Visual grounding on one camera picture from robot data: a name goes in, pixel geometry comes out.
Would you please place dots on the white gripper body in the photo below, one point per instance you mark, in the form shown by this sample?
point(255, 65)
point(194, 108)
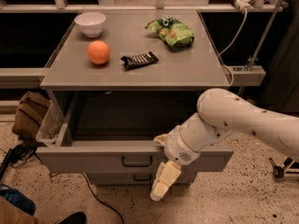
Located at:
point(177, 146)

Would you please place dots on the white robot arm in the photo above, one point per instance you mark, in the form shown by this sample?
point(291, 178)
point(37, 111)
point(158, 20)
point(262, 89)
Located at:
point(218, 114)

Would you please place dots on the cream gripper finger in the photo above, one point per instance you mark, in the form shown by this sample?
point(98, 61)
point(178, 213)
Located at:
point(161, 139)
point(167, 174)

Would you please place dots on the white bowl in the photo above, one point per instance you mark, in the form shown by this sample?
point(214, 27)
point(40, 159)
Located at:
point(91, 23)

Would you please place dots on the green chip bag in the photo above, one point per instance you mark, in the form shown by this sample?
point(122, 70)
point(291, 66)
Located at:
point(172, 32)

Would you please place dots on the metal tripod pole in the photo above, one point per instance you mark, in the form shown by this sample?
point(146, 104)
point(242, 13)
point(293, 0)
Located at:
point(251, 61)

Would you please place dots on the grey top drawer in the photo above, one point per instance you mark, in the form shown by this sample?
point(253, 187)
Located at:
point(113, 132)

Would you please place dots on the blue bag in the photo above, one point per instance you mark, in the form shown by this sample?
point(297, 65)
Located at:
point(18, 199)

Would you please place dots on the black chocolate bar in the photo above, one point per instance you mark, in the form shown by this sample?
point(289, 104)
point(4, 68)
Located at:
point(139, 60)

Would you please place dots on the black wheeled stand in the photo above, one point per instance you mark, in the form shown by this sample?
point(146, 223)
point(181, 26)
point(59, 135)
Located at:
point(289, 167)

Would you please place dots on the grey drawer cabinet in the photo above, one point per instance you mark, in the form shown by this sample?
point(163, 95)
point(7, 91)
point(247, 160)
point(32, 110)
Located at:
point(195, 68)

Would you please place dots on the orange fruit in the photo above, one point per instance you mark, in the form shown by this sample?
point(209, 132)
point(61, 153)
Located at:
point(98, 52)

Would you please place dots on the clear plastic bin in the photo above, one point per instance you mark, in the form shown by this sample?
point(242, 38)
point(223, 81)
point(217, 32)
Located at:
point(50, 127)

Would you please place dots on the brown bag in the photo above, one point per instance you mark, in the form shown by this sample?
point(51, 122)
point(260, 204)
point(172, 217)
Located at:
point(30, 113)

